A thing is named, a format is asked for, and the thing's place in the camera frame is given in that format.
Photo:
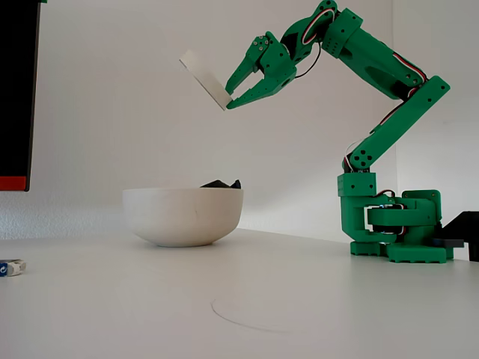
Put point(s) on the green-topped black box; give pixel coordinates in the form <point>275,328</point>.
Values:
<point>16,93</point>

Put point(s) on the white masking tape roll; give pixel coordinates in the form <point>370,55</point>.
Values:
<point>204,76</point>

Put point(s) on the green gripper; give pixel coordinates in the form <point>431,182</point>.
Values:
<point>272,72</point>

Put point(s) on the blue white eraser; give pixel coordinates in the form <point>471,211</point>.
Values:
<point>13,267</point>

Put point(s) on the white bowl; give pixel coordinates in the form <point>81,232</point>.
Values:
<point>183,217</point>

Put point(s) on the black table clamp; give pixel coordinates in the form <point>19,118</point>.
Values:
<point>464,228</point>

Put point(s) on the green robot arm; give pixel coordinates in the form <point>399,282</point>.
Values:
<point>374,48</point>

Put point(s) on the dark cloth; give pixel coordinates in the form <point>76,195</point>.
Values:
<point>221,184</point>

